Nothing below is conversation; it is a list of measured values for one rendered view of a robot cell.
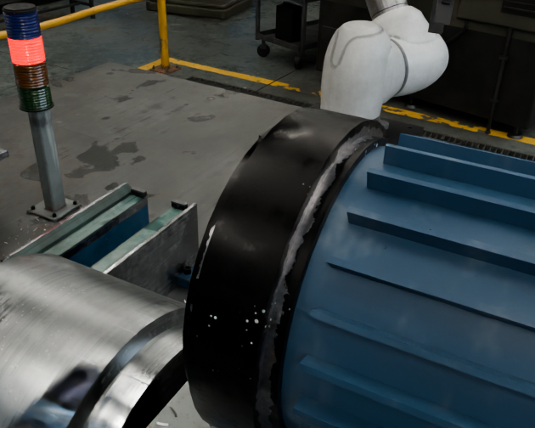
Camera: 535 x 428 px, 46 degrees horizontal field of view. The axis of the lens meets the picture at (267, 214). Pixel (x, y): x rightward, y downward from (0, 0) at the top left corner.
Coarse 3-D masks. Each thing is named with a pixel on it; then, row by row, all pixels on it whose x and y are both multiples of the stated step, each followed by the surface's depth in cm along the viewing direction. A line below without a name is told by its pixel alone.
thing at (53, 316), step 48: (0, 288) 51; (48, 288) 51; (96, 288) 52; (0, 336) 47; (48, 336) 47; (96, 336) 46; (144, 336) 47; (0, 384) 45; (48, 384) 44; (96, 384) 44; (144, 384) 44
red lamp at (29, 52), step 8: (8, 40) 113; (16, 40) 112; (32, 40) 112; (40, 40) 114; (16, 48) 112; (24, 48) 112; (32, 48) 113; (40, 48) 114; (16, 56) 113; (24, 56) 113; (32, 56) 114; (40, 56) 115; (16, 64) 114; (24, 64) 114; (32, 64) 114
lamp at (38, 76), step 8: (40, 64) 115; (16, 72) 115; (24, 72) 115; (32, 72) 115; (40, 72) 116; (16, 80) 116; (24, 80) 115; (32, 80) 116; (40, 80) 116; (32, 88) 116
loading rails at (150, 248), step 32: (128, 192) 115; (64, 224) 103; (96, 224) 106; (128, 224) 112; (160, 224) 106; (192, 224) 110; (64, 256) 99; (96, 256) 106; (128, 256) 95; (160, 256) 103; (192, 256) 113; (160, 288) 106
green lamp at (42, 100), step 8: (24, 88) 116; (40, 88) 117; (48, 88) 119; (24, 96) 117; (32, 96) 117; (40, 96) 118; (48, 96) 119; (24, 104) 118; (32, 104) 118; (40, 104) 118; (48, 104) 120
